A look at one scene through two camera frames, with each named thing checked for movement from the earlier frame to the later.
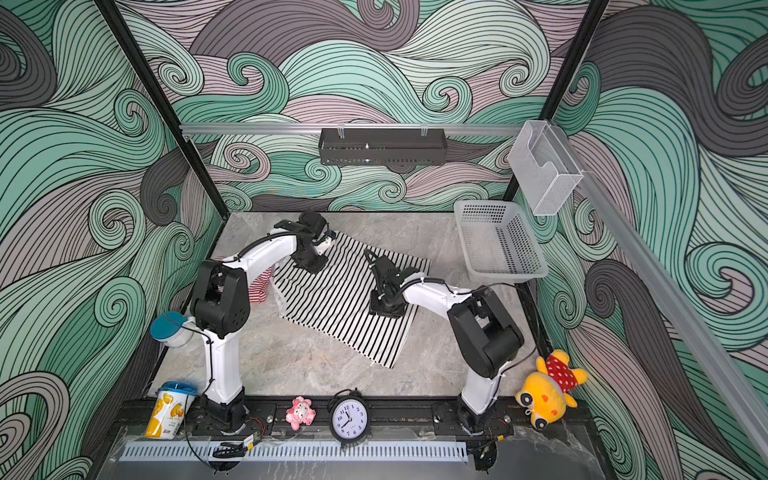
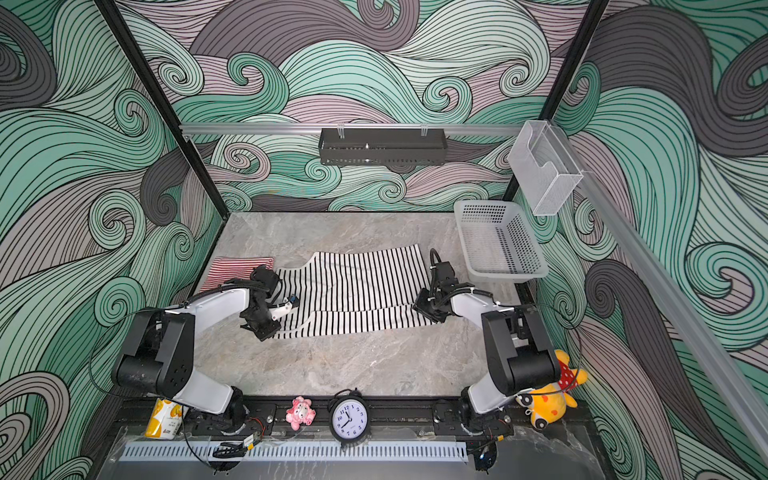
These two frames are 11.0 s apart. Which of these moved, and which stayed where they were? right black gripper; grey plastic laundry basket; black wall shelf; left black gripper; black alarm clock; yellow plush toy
Moved: left black gripper; right black gripper
Stayed: black alarm clock; yellow plush toy; grey plastic laundry basket; black wall shelf
